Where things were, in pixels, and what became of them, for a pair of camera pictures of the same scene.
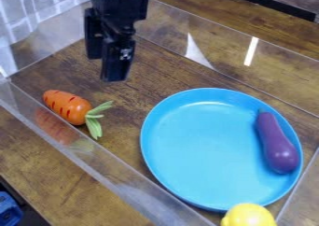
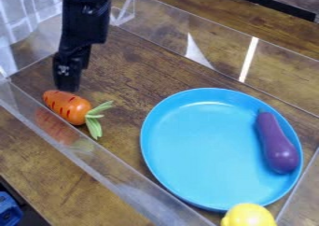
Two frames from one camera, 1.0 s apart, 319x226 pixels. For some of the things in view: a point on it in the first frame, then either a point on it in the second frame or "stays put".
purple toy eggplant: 283,152 stays put
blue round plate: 201,154 stays put
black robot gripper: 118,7 -> 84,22
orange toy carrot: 74,109 stays put
